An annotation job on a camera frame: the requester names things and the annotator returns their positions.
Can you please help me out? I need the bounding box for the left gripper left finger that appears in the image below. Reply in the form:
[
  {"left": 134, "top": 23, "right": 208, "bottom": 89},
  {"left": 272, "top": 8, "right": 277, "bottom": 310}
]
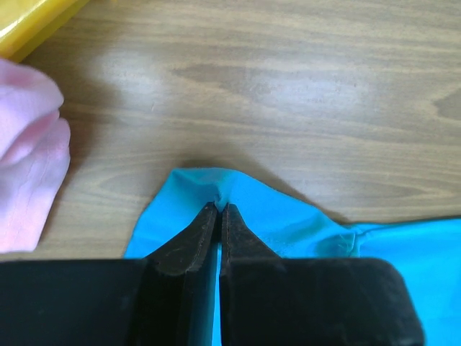
[{"left": 1, "top": 203, "right": 218, "bottom": 345}]

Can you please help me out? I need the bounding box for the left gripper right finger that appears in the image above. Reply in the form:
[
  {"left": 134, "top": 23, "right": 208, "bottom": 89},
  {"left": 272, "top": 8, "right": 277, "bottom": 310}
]
[{"left": 219, "top": 204, "right": 425, "bottom": 345}]

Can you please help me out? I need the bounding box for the teal t-shirt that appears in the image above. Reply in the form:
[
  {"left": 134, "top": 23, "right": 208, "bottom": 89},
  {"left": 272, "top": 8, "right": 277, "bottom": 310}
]
[{"left": 125, "top": 168, "right": 460, "bottom": 345}]

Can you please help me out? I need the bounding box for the light pink t-shirt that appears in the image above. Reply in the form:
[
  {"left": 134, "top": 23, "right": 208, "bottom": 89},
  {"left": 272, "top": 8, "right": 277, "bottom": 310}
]
[{"left": 1, "top": 59, "right": 71, "bottom": 253}]

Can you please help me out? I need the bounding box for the yellow plastic bin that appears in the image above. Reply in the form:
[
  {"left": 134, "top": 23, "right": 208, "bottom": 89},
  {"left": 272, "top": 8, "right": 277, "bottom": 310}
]
[{"left": 1, "top": 0, "right": 88, "bottom": 62}]

